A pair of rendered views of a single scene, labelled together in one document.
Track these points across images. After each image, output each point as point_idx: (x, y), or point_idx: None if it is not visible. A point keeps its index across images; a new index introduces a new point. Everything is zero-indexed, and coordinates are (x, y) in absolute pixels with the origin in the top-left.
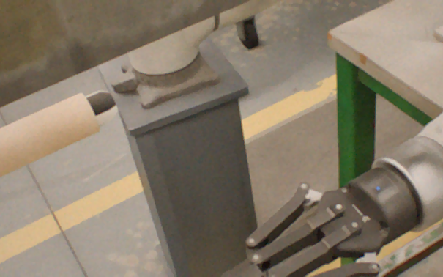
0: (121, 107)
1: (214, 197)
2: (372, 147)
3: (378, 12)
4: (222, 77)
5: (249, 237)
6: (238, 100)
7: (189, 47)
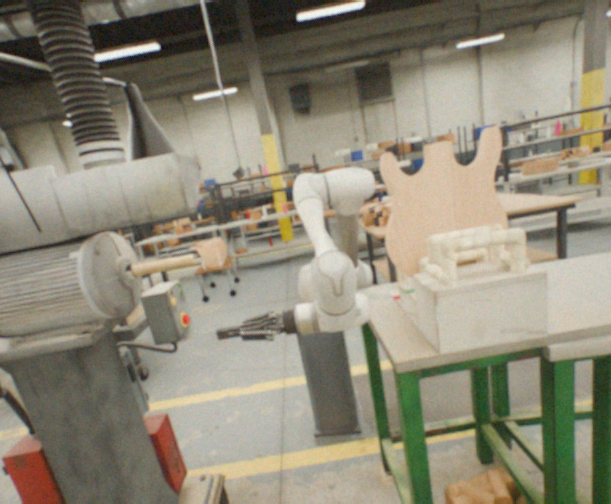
0: None
1: (328, 372)
2: (376, 349)
3: (378, 286)
4: None
5: (244, 319)
6: None
7: None
